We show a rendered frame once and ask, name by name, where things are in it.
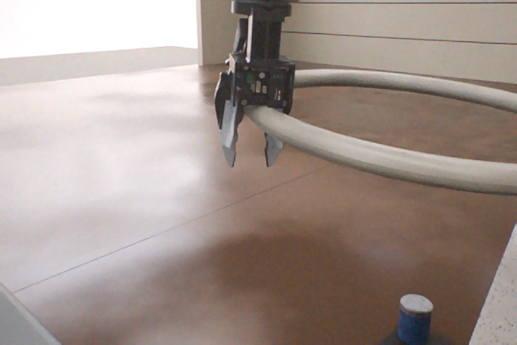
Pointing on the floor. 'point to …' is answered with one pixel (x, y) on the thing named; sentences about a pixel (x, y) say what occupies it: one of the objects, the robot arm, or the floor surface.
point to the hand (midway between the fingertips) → (250, 155)
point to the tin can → (414, 319)
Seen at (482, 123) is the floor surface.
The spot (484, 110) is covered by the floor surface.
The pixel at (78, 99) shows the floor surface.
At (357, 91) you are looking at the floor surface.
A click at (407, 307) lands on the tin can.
